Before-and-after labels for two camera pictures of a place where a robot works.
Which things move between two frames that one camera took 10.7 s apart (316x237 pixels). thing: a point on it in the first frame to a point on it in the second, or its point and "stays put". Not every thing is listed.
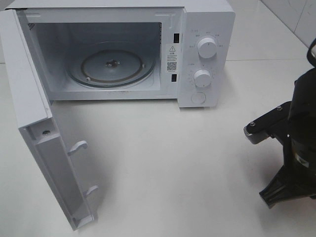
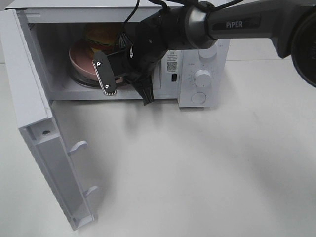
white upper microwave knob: x=207 y=48 stays put
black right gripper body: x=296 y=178 to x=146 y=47
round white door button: x=198 y=98 stays put
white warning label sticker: x=172 y=58 stays put
